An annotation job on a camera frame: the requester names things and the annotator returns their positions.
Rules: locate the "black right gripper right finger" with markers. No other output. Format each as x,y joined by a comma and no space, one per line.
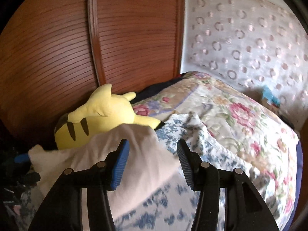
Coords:
190,164

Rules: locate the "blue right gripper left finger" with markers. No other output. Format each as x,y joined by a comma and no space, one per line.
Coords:
120,157

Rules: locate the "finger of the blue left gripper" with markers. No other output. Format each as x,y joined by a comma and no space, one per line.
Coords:
22,158

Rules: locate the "beige printed t-shirt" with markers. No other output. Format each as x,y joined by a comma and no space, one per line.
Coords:
148,166

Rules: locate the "blue floral bedspread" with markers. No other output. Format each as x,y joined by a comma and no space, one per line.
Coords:
229,130

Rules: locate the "yellow plush toy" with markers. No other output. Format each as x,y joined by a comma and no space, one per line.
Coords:
101,113

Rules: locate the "teal item in box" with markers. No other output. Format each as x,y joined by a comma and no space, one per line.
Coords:
269,97

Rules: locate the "dark blue blanket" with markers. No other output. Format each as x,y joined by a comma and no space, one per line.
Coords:
299,171

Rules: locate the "wooden sliding wardrobe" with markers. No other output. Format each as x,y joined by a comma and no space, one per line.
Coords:
54,53

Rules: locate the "sheer circle-patterned curtain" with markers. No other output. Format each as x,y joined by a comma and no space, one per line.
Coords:
249,44

